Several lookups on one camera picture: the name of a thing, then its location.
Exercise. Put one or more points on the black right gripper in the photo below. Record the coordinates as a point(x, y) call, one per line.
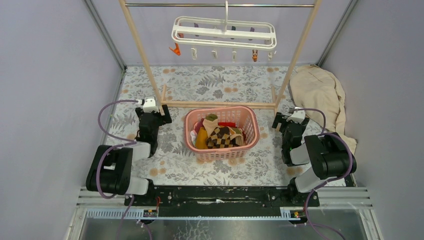
point(279, 118)

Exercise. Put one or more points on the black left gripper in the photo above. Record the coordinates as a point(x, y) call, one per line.
point(165, 119)

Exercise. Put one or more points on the wooden clothes rack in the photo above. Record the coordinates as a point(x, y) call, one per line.
point(276, 96)

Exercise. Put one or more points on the mustard yellow sock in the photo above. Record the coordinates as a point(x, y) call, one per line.
point(201, 139)

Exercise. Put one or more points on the red snowflake sock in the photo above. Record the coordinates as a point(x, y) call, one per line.
point(227, 124)

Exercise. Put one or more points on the pink laundry basket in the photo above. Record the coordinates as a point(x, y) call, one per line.
point(242, 116)

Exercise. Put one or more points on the brown argyle sock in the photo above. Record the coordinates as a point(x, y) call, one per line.
point(223, 137)

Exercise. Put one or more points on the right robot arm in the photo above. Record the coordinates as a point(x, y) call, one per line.
point(329, 156)

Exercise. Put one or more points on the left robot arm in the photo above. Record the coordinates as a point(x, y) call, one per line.
point(110, 171)

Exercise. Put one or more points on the white plastic clip hanger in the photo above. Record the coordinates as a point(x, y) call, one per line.
point(223, 33)

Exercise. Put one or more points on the floral patterned mat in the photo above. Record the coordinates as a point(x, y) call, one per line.
point(173, 163)

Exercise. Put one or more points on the beige cloth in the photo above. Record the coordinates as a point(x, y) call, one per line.
point(315, 88)

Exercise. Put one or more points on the orange clothes peg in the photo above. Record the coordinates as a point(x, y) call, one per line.
point(176, 50)

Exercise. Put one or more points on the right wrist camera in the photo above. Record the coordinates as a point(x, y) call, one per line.
point(297, 115)

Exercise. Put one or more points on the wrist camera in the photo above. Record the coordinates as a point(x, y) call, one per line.
point(148, 104)
point(297, 115)

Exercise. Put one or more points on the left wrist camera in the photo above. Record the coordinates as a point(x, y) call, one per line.
point(148, 104)

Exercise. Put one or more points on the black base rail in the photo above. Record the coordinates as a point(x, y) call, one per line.
point(224, 201)

